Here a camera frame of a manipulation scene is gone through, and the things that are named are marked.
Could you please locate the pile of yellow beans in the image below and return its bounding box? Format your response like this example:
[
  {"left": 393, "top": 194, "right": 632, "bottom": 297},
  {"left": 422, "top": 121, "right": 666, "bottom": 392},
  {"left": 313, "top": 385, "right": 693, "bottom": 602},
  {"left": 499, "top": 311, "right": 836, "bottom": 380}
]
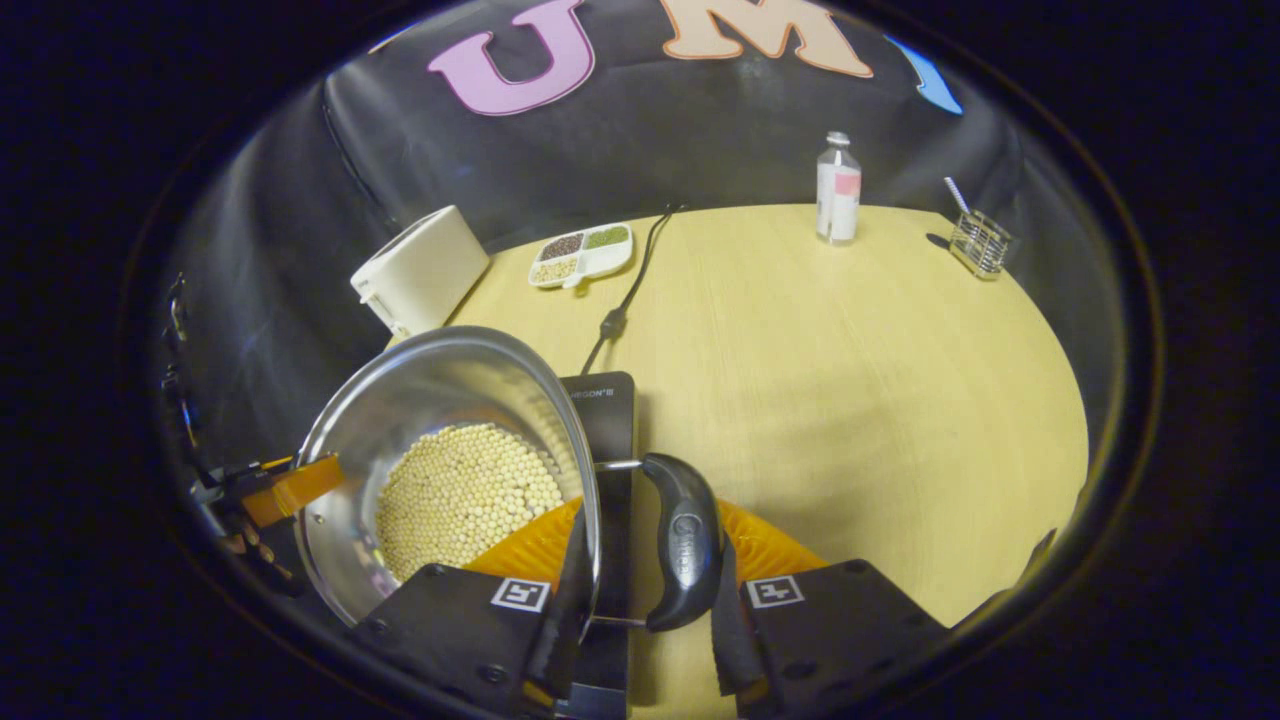
[{"left": 375, "top": 422, "right": 566, "bottom": 583}]

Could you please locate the black induction cooktop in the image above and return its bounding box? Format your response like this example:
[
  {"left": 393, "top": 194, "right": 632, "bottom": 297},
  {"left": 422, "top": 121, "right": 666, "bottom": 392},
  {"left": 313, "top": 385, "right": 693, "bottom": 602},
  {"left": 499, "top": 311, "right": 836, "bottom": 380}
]
[{"left": 555, "top": 372, "right": 638, "bottom": 720}]

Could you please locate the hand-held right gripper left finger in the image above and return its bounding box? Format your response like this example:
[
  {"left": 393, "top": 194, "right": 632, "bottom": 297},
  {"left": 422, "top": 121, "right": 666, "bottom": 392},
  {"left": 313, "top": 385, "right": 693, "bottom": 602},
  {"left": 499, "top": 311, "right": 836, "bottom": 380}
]
[{"left": 348, "top": 497, "right": 599, "bottom": 716}]

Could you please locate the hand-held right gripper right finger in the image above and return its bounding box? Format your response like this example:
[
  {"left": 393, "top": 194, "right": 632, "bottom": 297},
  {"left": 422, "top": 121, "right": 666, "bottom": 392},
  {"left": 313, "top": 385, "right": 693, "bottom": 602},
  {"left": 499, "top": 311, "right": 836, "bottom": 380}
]
[{"left": 710, "top": 498, "right": 948, "bottom": 719}]

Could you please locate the metal wire holder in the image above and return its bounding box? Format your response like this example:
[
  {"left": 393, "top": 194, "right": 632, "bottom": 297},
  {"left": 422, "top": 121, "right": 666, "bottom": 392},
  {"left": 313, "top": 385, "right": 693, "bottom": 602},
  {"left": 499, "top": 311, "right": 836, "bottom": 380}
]
[{"left": 948, "top": 210, "right": 1013, "bottom": 279}]

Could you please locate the white divided dish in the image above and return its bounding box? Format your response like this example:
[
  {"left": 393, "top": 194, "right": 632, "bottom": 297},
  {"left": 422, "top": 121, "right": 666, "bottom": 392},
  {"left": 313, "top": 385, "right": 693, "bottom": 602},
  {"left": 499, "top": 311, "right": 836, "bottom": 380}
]
[{"left": 528, "top": 223, "right": 635, "bottom": 291}]

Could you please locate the black power cable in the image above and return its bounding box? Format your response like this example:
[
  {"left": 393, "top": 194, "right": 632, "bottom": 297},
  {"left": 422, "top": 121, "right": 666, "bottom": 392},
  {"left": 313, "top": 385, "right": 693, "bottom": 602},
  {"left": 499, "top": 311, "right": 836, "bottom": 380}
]
[{"left": 580, "top": 205, "right": 686, "bottom": 376}]

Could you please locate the white toaster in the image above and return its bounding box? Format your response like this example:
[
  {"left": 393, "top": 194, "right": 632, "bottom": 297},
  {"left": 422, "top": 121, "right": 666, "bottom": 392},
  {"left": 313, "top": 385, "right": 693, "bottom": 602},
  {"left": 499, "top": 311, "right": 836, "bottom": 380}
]
[{"left": 350, "top": 205, "right": 491, "bottom": 339}]

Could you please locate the clear bottle with pink label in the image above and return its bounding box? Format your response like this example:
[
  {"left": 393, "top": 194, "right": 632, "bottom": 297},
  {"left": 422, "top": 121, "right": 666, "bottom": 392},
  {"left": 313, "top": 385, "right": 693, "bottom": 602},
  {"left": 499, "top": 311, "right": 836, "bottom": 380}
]
[{"left": 815, "top": 131, "right": 862, "bottom": 246}]

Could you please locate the stainless steel pot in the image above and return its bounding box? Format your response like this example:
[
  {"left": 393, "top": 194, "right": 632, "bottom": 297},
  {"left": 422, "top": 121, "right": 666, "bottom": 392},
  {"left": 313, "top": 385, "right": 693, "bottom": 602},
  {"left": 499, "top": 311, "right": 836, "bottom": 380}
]
[{"left": 293, "top": 326, "right": 723, "bottom": 633}]

